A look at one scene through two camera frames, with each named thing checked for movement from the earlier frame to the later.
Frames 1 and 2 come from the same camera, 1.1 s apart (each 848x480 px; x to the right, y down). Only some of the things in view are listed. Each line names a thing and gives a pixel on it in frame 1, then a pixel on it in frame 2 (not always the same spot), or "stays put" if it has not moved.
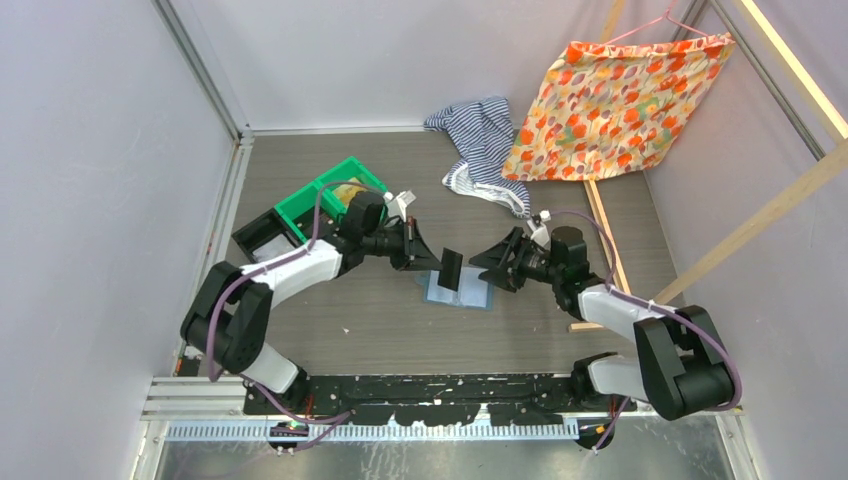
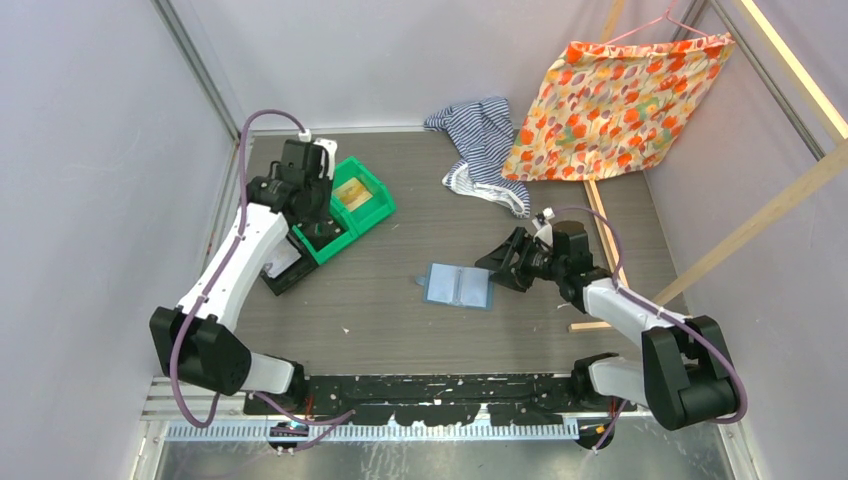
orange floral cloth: x=608 y=109 stays put
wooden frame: x=756 y=224 stays put
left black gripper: x=421 y=259 -> x=321 y=214
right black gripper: x=498 y=256 stays put
